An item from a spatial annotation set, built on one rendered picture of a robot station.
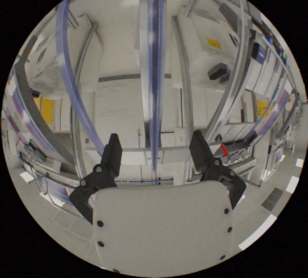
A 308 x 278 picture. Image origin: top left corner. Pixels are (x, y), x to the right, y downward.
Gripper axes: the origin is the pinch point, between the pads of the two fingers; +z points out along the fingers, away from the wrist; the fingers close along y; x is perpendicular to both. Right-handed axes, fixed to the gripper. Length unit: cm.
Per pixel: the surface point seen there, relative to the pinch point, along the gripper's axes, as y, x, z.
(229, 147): 42, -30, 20
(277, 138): 169, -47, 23
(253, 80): 31.7, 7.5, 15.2
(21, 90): -50, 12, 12
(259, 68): 32.7, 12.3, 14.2
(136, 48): -2.6, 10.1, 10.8
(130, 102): -35, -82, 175
